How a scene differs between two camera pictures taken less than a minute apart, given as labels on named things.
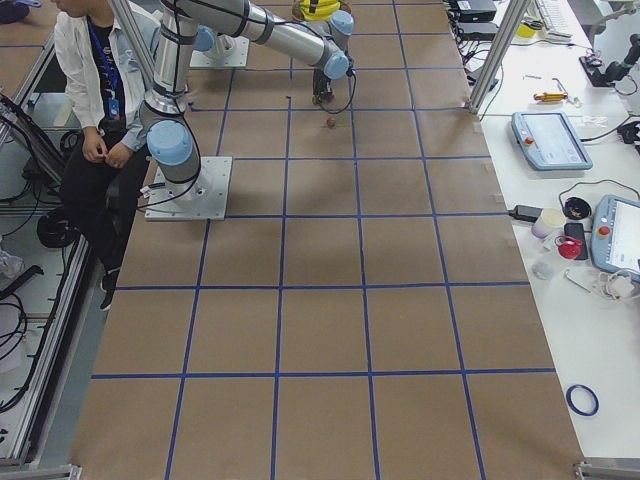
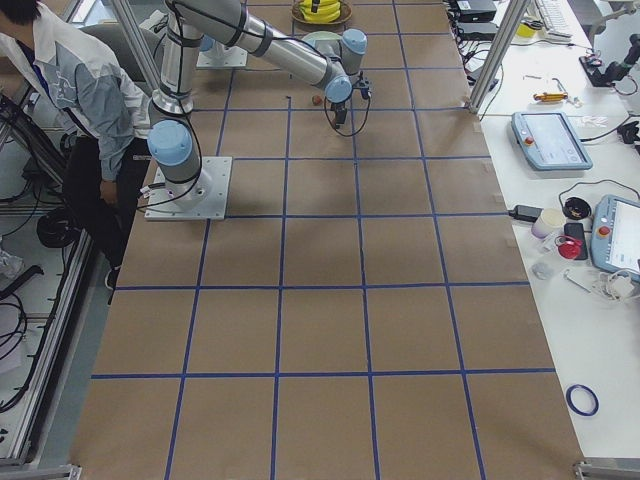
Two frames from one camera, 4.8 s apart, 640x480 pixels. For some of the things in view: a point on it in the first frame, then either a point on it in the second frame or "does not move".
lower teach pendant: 615,236 does not move
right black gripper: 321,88 -> 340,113
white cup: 547,222 does not move
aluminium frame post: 498,54 does not move
